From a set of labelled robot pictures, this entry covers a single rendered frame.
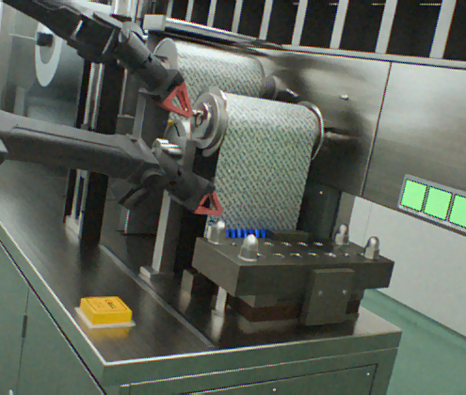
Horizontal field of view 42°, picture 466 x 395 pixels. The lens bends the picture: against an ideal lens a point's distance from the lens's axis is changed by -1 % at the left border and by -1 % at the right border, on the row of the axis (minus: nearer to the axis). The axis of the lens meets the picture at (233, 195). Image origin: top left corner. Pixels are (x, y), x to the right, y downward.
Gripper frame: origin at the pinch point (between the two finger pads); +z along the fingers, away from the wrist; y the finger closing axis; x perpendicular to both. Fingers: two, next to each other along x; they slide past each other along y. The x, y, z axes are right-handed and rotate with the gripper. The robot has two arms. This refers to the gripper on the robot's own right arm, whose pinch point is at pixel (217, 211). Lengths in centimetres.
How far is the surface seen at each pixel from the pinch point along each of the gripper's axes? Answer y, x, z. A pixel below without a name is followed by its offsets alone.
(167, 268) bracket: -7.7, -16.0, 3.1
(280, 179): 0.3, 13.7, 8.7
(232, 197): 0.3, 4.1, 0.8
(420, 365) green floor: -87, 6, 235
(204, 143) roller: -4.3, 9.8, -9.3
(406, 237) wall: -163, 75, 260
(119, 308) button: 12.2, -24.8, -14.2
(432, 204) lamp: 28.8, 23.8, 20.4
